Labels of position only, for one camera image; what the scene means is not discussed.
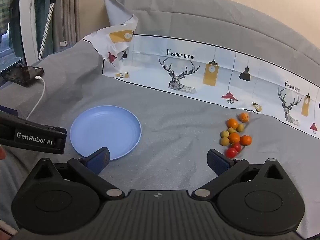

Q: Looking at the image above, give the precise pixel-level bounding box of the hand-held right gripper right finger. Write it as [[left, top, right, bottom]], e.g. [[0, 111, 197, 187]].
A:
[[191, 149, 287, 201]]

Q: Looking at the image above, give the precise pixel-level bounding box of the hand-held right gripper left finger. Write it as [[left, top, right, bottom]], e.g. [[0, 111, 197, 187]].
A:
[[31, 147, 125, 202]]

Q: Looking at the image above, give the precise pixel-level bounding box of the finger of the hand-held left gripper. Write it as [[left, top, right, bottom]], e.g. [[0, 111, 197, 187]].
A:
[[0, 106, 19, 118], [0, 110, 67, 155]]

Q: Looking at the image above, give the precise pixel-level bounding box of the blue plate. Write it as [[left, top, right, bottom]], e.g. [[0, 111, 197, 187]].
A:
[[70, 105, 142, 161]]

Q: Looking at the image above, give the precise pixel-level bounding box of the black smartphone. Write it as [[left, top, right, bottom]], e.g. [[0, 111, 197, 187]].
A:
[[2, 65, 44, 87]]

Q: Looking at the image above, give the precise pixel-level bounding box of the grey bed sheet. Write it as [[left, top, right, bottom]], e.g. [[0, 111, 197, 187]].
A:
[[0, 40, 320, 240]]

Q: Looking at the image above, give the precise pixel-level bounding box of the green checked cloth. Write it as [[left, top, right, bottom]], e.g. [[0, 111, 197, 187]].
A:
[[0, 0, 13, 34]]

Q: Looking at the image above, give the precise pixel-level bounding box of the grey quilt with printed lining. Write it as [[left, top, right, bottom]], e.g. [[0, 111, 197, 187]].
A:
[[83, 0, 320, 140]]

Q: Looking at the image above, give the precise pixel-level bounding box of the grey curtain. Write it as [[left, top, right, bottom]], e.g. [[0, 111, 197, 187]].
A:
[[52, 0, 80, 53]]

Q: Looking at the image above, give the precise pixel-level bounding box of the white charging cable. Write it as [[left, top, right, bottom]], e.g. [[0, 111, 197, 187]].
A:
[[26, 76, 46, 120]]

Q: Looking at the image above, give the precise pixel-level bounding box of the white door frame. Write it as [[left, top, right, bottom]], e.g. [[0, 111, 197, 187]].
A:
[[19, 0, 42, 65]]

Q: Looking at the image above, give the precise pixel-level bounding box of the speckled black and white cord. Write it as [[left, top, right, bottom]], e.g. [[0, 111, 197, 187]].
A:
[[38, 2, 56, 61]]

